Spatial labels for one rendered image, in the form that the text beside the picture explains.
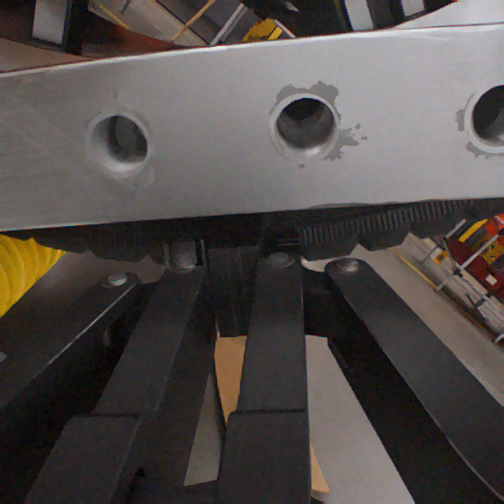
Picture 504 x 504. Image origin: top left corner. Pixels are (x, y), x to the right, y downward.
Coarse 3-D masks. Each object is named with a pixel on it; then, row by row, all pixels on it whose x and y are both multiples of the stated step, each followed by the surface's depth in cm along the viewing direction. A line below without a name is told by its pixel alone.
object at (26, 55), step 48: (0, 0) 26; (48, 0) 20; (336, 0) 20; (384, 0) 20; (432, 0) 24; (480, 0) 17; (0, 48) 19; (48, 48) 19; (96, 48) 23; (144, 48) 29
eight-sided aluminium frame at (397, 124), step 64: (64, 64) 11; (128, 64) 11; (192, 64) 11; (256, 64) 11; (320, 64) 11; (384, 64) 11; (448, 64) 11; (0, 128) 12; (64, 128) 12; (128, 128) 16; (192, 128) 12; (256, 128) 11; (320, 128) 15; (384, 128) 11; (448, 128) 11; (0, 192) 13; (64, 192) 12; (128, 192) 12; (192, 192) 12; (256, 192) 12; (320, 192) 12; (384, 192) 12; (448, 192) 12
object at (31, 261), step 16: (0, 240) 25; (16, 240) 26; (32, 240) 27; (0, 256) 24; (16, 256) 25; (32, 256) 27; (48, 256) 29; (0, 272) 24; (16, 272) 25; (32, 272) 27; (0, 288) 24; (16, 288) 25; (0, 304) 24
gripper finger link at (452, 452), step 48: (336, 288) 12; (384, 288) 12; (384, 336) 10; (432, 336) 10; (384, 384) 10; (432, 384) 8; (480, 384) 8; (384, 432) 10; (432, 432) 8; (480, 432) 7; (432, 480) 8; (480, 480) 6
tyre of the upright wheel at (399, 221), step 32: (96, 224) 22; (128, 224) 22; (160, 224) 22; (192, 224) 21; (288, 224) 21; (320, 224) 21; (352, 224) 21; (384, 224) 21; (416, 224) 21; (448, 224) 21; (128, 256) 23; (160, 256) 22; (320, 256) 22
